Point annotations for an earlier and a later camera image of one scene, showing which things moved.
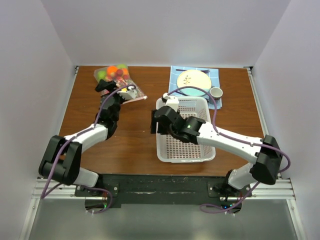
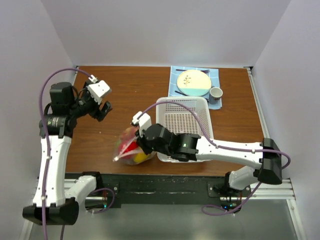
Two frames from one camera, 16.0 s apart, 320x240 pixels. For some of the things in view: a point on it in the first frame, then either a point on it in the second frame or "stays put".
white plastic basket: (170, 149) stays put
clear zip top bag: (119, 74) -> (128, 151)
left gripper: (109, 86) -> (106, 108)
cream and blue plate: (195, 78) stays put
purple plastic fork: (205, 71) stays put
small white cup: (216, 93) stays put
